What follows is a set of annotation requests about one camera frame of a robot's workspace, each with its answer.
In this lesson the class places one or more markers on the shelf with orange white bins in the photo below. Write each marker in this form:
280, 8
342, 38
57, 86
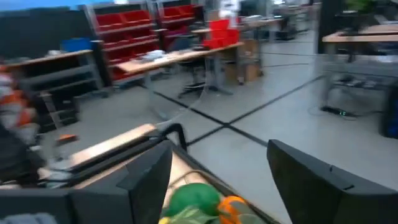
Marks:
15, 105

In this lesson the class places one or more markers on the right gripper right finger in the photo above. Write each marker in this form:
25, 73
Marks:
326, 199

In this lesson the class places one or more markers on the black office chair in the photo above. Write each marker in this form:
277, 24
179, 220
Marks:
194, 87

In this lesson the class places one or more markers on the stack of red bins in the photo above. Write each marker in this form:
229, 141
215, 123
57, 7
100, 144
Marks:
222, 34

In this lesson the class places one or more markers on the blue plastic bin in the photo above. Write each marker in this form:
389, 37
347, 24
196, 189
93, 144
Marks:
76, 45

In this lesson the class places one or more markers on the black aluminium table frame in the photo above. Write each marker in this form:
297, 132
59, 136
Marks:
93, 168

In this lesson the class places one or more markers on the black power strip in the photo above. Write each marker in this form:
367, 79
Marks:
339, 112

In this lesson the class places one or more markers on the wooden side workbench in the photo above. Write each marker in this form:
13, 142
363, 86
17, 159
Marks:
357, 38

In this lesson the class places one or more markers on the narrow red bin rack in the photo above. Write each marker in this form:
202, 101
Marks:
177, 15

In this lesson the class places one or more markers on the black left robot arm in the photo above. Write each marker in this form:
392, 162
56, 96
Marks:
15, 161

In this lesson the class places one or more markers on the wide red bin rack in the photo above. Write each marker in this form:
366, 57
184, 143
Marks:
124, 34

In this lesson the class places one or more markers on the grey tool cart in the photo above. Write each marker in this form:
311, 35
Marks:
62, 74

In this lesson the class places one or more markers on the orange mandarin cluster with leaves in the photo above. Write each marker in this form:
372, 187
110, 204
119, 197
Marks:
231, 209

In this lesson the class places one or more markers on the cardboard box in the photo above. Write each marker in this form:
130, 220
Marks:
247, 59

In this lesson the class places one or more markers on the long wooden workbench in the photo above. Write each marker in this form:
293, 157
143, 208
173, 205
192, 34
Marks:
161, 60

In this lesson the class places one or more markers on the large green lime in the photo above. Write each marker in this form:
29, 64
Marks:
194, 199

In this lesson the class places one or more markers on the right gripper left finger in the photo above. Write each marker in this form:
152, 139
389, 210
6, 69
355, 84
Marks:
93, 205

